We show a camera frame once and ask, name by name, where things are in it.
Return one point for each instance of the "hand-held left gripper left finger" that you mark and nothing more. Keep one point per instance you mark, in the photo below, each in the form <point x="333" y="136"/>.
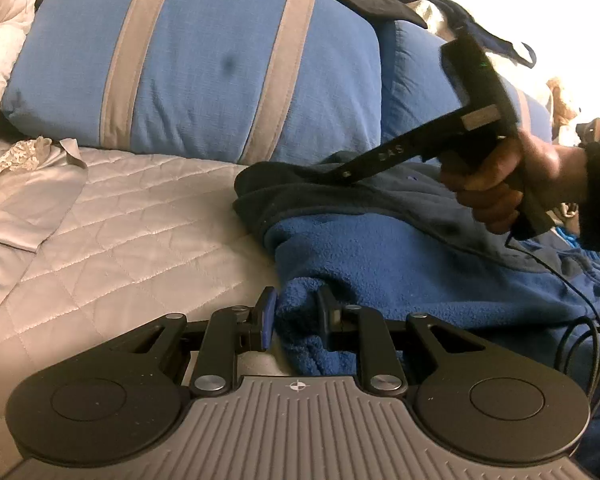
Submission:
<point x="267" y="320"/>

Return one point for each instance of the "black backpack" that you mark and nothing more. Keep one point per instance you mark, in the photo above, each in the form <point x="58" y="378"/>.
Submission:
<point x="592" y="132"/>

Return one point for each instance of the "grey quilted bedspread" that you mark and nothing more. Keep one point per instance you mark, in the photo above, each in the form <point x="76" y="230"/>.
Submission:
<point x="130" y="240"/>

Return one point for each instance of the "person's right hand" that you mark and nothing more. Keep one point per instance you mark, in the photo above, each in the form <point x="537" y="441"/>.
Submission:
<point x="490" y="190"/>

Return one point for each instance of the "blue and navy fleece jacket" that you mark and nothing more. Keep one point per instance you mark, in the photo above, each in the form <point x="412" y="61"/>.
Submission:
<point x="405" y="270"/>

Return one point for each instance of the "blue plastic bag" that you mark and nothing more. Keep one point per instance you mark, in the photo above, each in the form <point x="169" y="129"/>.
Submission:
<point x="567" y="237"/>

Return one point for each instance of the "grey satin cloth lace trim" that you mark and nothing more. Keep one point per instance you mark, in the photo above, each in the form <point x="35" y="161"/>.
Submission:
<point x="25" y="200"/>

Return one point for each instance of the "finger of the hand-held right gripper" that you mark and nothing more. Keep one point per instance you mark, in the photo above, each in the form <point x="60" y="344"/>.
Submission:
<point x="352" y="172"/>

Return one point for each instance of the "brown teddy bear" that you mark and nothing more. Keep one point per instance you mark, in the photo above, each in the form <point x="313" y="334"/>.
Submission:
<point x="562" y="102"/>

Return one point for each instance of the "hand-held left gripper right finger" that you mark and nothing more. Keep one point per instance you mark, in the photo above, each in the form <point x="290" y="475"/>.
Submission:
<point x="327" y="310"/>

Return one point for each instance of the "blue pillow with grey stripes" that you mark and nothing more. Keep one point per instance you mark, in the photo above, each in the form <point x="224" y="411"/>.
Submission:
<point x="205" y="60"/>
<point x="410" y="85"/>

